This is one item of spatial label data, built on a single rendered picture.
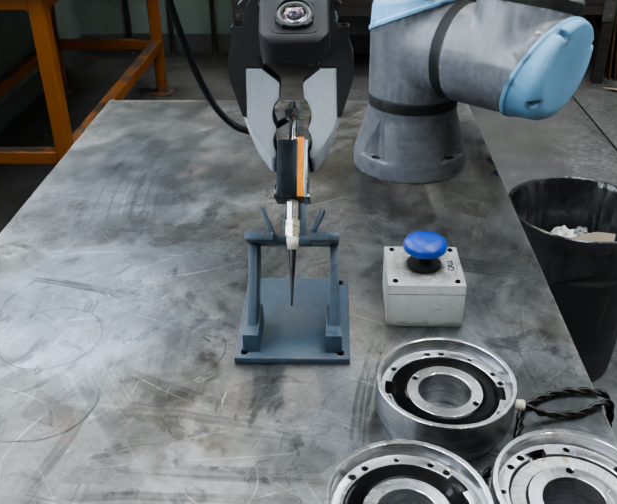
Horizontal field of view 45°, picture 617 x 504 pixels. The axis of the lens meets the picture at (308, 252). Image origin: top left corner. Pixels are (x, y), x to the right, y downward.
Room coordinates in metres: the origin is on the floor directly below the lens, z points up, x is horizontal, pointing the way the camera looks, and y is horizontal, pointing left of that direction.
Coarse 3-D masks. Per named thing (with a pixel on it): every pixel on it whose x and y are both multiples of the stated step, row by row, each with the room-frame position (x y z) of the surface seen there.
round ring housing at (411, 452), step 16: (368, 448) 0.36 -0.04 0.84; (384, 448) 0.36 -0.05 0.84; (400, 448) 0.36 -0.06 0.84; (416, 448) 0.36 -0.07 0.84; (432, 448) 0.36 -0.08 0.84; (352, 464) 0.35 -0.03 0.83; (368, 464) 0.36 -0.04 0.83; (384, 464) 0.36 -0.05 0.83; (416, 464) 0.36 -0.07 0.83; (432, 464) 0.36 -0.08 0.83; (448, 464) 0.35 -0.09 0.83; (464, 464) 0.34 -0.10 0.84; (336, 480) 0.34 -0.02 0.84; (352, 480) 0.34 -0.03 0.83; (400, 480) 0.34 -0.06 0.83; (416, 480) 0.34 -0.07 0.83; (464, 480) 0.34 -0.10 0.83; (480, 480) 0.33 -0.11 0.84; (336, 496) 0.33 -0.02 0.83; (368, 496) 0.33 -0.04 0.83; (384, 496) 0.33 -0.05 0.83; (400, 496) 0.33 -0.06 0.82; (416, 496) 0.33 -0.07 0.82; (432, 496) 0.33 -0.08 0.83; (480, 496) 0.33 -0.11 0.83
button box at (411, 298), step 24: (384, 264) 0.61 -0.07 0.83; (408, 264) 0.58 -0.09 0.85; (432, 264) 0.58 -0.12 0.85; (456, 264) 0.59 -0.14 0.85; (384, 288) 0.59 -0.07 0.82; (408, 288) 0.55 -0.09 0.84; (432, 288) 0.55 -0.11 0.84; (456, 288) 0.55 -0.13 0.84; (408, 312) 0.55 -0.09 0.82; (432, 312) 0.55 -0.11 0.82; (456, 312) 0.55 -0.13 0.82
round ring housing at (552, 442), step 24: (552, 432) 0.37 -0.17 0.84; (576, 432) 0.37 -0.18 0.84; (504, 456) 0.35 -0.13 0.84; (528, 456) 0.36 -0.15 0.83; (552, 456) 0.36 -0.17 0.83; (576, 456) 0.36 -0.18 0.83; (600, 456) 0.36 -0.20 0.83; (504, 480) 0.34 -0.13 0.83; (552, 480) 0.34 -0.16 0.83; (576, 480) 0.34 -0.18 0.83; (600, 480) 0.34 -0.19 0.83
